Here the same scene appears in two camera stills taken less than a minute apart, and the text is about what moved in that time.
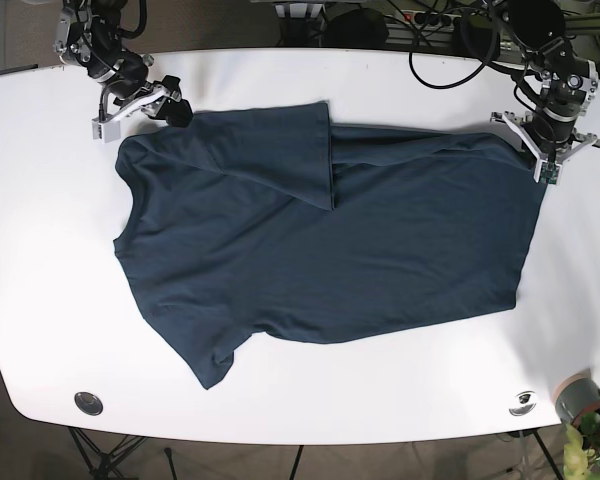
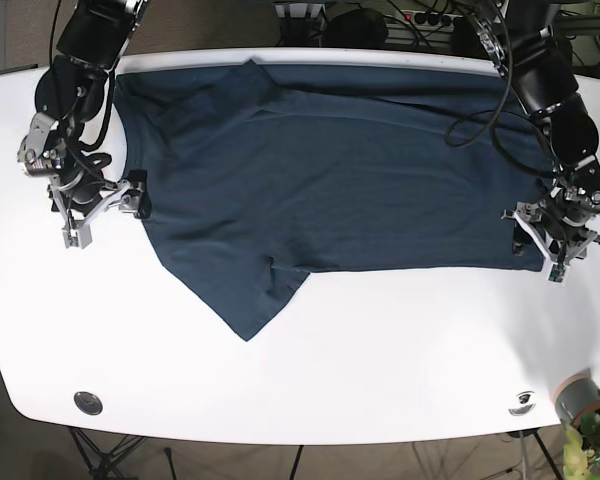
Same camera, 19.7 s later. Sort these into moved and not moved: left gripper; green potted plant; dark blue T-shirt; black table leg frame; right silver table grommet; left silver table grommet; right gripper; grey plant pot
Moved: right gripper; left gripper; dark blue T-shirt
Not moved: grey plant pot; green potted plant; black table leg frame; left silver table grommet; right silver table grommet
